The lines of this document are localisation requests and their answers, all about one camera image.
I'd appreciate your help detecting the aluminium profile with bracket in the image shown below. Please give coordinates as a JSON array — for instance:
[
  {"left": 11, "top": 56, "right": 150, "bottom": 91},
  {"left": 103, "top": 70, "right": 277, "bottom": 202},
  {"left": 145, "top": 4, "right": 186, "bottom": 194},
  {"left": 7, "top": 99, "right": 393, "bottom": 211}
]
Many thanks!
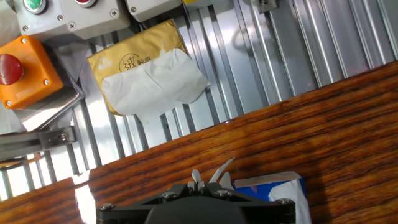
[{"left": 0, "top": 126, "right": 77, "bottom": 161}]

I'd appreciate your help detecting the orange box with red button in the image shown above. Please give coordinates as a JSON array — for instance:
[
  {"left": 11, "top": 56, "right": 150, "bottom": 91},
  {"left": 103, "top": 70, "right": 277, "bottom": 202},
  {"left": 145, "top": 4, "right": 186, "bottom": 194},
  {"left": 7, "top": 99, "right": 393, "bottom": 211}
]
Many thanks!
[{"left": 0, "top": 34, "right": 65, "bottom": 110}]

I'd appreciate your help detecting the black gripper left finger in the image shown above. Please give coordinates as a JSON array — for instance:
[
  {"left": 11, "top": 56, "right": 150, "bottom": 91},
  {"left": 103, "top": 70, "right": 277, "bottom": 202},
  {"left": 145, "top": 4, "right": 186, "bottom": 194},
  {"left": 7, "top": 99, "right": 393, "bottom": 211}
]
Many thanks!
[{"left": 96, "top": 182, "right": 199, "bottom": 224}]

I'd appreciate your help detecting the shiny steel plate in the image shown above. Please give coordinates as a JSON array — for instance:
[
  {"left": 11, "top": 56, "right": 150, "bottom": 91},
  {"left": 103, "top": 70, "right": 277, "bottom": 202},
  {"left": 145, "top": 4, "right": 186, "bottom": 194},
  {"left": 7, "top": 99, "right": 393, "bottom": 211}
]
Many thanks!
[{"left": 14, "top": 82, "right": 86, "bottom": 133}]

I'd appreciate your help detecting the thin orange wire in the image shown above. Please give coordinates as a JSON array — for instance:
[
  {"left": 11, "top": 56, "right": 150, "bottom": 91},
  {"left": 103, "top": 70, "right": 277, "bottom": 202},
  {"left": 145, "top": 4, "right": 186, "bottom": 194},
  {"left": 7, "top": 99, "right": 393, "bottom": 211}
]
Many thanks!
[{"left": 0, "top": 152, "right": 43, "bottom": 169}]

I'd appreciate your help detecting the grey box red mushroom button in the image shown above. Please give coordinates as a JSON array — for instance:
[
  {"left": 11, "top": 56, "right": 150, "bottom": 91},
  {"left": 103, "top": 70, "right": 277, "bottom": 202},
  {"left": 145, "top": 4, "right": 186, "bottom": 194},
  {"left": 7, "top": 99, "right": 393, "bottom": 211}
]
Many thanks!
[{"left": 124, "top": 0, "right": 183, "bottom": 23}]

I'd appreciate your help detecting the grey two-button control box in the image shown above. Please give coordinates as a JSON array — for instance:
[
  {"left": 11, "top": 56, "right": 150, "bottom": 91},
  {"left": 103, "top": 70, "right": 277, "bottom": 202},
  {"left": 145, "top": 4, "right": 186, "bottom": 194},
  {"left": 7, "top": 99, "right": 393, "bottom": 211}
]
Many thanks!
[{"left": 12, "top": 0, "right": 131, "bottom": 41}]

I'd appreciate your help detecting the yellow box with green button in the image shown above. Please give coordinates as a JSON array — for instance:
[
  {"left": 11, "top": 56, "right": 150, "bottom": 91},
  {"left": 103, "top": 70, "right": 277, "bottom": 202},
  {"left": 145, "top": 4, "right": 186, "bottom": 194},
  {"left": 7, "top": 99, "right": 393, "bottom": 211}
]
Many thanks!
[{"left": 182, "top": 0, "right": 218, "bottom": 9}]

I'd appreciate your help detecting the white paper napkin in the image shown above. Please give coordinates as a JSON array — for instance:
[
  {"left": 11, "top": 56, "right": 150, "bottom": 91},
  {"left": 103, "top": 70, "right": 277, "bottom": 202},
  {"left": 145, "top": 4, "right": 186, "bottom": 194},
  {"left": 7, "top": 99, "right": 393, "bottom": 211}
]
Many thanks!
[{"left": 190, "top": 157, "right": 236, "bottom": 190}]

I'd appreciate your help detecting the brown wooden board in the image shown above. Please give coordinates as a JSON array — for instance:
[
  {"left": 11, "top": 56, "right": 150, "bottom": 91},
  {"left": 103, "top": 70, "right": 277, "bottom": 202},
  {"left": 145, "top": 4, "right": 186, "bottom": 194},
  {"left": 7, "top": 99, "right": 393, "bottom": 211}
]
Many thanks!
[{"left": 0, "top": 60, "right": 398, "bottom": 224}]

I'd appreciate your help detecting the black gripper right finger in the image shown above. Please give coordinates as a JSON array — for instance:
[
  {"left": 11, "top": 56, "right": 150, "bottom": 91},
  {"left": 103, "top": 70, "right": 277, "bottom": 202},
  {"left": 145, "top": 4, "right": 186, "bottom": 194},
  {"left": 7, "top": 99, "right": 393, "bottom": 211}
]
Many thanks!
[{"left": 198, "top": 182, "right": 296, "bottom": 224}]

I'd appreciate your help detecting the blue tissue box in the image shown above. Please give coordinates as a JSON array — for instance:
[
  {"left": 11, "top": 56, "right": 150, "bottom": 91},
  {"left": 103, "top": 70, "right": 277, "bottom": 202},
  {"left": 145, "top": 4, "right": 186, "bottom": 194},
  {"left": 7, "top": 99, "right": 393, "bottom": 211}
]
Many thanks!
[{"left": 233, "top": 170, "right": 313, "bottom": 224}]

